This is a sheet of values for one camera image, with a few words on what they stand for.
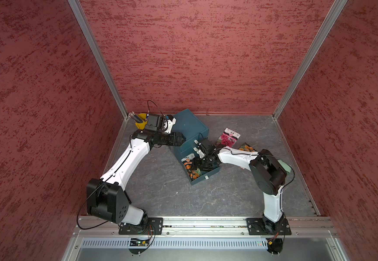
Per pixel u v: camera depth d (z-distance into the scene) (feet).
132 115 3.19
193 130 2.81
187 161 3.05
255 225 2.42
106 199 1.34
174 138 2.33
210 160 2.30
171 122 2.44
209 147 2.49
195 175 2.89
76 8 2.33
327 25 2.50
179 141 2.38
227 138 3.51
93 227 1.43
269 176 1.67
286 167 3.13
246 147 3.39
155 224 2.43
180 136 2.38
